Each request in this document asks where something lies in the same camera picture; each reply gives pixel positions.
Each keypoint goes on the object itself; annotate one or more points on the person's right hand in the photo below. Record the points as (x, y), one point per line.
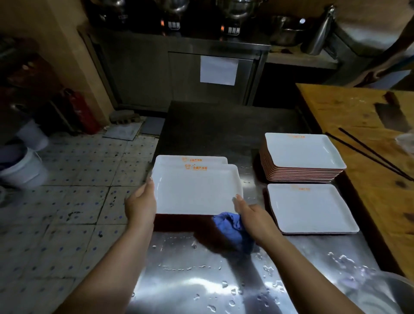
(260, 226)

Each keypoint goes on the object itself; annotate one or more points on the person's left hand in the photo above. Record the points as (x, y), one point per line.
(140, 207)

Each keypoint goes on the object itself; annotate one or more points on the blue cloth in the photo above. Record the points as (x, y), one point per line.
(233, 229)

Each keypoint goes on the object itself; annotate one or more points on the stack of white plates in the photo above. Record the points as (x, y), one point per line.
(304, 148)
(168, 159)
(310, 207)

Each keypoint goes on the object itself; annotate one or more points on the white rectangular plate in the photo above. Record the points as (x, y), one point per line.
(194, 191)

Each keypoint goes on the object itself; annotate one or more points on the steel work table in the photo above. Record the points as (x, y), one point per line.
(220, 129)

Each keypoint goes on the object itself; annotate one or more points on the person's right forearm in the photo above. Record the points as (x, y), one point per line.
(307, 284)

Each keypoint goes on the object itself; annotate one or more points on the person's left forearm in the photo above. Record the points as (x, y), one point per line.
(106, 278)

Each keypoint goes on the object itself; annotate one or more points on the loose light floor tile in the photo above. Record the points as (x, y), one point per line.
(123, 131)

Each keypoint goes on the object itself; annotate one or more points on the dark grey tile piece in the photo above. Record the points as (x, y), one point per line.
(152, 126)

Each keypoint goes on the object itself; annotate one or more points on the grey brick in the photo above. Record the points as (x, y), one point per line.
(124, 115)

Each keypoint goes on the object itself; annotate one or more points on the red fire extinguisher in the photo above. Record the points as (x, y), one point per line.
(84, 113)

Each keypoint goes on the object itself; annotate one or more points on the white plastic bucket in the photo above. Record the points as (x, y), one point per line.
(32, 136)
(26, 171)

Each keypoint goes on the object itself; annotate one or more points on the wooden table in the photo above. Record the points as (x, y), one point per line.
(372, 181)

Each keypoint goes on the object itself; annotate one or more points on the stainless steel cabinet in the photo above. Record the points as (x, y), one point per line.
(136, 71)

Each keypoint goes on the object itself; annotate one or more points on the clear glass bowl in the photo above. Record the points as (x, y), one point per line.
(388, 297)

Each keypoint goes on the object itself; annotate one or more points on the white paper sheet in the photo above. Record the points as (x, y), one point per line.
(219, 70)

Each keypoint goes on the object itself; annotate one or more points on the crumpled clear plastic bag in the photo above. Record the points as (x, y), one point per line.
(406, 142)

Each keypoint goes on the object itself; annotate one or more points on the dark storage rack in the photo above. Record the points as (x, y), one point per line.
(26, 81)

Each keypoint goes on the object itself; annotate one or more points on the beige side counter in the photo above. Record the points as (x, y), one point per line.
(300, 59)

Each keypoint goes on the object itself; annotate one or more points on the black induction cooker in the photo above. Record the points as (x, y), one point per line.
(230, 30)
(113, 19)
(171, 25)

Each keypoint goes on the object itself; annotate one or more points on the steel basin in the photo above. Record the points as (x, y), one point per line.
(288, 34)

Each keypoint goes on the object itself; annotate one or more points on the steel jug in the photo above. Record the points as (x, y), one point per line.
(318, 35)

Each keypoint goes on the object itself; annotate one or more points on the white chest freezer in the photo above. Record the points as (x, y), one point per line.
(355, 42)

